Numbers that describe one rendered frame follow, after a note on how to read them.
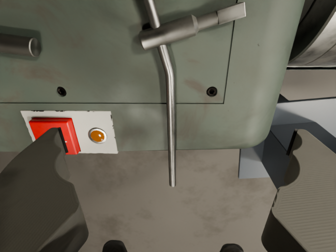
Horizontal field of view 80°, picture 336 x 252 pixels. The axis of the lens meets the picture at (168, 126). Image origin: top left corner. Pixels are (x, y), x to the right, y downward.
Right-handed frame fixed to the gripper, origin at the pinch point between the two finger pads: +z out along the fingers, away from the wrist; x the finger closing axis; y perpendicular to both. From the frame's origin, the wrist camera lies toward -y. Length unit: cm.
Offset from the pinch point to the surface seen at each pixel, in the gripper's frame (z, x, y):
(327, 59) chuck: 23.7, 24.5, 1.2
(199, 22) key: 13.1, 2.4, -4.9
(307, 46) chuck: 21.1, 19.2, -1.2
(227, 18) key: 13.1, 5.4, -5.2
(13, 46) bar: 12.7, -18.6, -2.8
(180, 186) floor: 140, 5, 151
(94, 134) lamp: 14.5, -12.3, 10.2
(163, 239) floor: 141, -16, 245
